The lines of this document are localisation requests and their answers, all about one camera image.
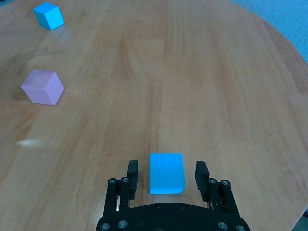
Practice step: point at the pink cube block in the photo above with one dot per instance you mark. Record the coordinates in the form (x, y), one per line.
(43, 89)

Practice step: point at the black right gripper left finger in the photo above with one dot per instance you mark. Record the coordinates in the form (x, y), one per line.
(132, 178)

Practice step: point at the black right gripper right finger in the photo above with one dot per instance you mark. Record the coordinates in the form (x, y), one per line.
(202, 178)

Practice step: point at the blue cube block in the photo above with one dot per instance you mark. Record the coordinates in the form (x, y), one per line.
(49, 15)
(166, 173)

